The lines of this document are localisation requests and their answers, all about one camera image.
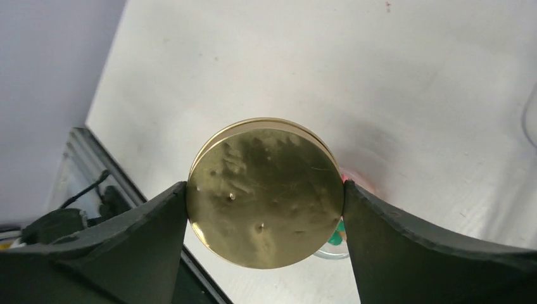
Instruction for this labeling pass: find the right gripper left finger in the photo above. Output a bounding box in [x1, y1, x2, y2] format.
[1, 182, 187, 303]

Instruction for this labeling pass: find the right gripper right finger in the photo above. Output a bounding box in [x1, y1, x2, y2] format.
[343, 181, 536, 303]

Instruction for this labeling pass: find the clear plastic jar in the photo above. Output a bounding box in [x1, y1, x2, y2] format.
[312, 167, 357, 260]

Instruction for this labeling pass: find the clear plastic scoop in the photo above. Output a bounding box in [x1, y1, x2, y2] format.
[521, 84, 536, 149]

